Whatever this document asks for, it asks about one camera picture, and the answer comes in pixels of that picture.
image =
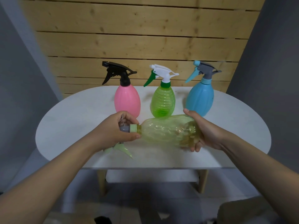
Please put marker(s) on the person's right hand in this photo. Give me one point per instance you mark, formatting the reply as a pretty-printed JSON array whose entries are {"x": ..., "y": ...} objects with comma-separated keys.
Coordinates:
[{"x": 210, "y": 132}]

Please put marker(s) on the white green spray head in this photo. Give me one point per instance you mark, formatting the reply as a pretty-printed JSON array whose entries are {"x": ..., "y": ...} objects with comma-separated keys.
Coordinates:
[{"x": 164, "y": 72}]

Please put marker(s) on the wooden table leg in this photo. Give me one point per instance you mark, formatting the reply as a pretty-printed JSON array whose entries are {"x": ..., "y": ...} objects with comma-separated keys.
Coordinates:
[
  {"x": 203, "y": 180},
  {"x": 102, "y": 181}
]

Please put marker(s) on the person's right leg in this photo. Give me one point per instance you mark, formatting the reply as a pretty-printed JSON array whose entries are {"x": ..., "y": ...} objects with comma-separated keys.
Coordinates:
[{"x": 247, "y": 212}]

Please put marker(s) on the green ribbed plastic bottle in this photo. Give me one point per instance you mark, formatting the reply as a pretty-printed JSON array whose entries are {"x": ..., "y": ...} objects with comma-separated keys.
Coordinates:
[{"x": 162, "y": 102}]

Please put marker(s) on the pale yellow-green clear bottle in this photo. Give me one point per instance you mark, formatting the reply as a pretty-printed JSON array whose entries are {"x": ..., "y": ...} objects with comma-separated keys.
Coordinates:
[{"x": 168, "y": 130}]

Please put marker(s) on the person's right forearm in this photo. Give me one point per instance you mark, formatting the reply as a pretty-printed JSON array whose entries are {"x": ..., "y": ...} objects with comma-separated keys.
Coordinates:
[{"x": 264, "y": 174}]

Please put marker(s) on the grey blue spray head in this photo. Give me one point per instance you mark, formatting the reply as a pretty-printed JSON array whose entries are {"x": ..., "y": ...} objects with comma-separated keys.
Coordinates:
[{"x": 206, "y": 68}]

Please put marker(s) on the wooden slat panel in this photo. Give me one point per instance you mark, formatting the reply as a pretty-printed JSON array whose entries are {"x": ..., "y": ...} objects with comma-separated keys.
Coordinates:
[{"x": 144, "y": 32}]

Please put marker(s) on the person's left forearm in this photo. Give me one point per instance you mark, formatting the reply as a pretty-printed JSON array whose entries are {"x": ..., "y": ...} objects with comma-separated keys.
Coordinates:
[{"x": 46, "y": 184}]

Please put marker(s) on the pink plastic bottle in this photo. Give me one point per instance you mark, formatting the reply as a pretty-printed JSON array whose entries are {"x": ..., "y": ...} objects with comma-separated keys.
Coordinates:
[{"x": 127, "y": 100}]

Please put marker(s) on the blue plastic bottle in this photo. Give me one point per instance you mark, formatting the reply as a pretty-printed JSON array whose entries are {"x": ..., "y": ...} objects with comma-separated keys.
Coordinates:
[{"x": 199, "y": 100}]

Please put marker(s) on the person's left hand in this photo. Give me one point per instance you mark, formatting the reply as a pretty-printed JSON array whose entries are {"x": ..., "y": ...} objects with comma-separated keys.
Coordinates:
[{"x": 112, "y": 132}]

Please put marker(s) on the grey pale green spray head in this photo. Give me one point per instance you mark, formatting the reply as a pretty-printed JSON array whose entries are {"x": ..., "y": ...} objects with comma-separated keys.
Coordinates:
[{"x": 127, "y": 128}]

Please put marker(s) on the black shoe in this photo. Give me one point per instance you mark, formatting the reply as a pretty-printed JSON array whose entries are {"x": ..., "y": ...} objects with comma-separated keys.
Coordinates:
[{"x": 102, "y": 220}]

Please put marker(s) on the black spray head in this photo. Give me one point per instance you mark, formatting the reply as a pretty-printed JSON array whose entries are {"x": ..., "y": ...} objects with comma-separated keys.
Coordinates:
[{"x": 120, "y": 69}]

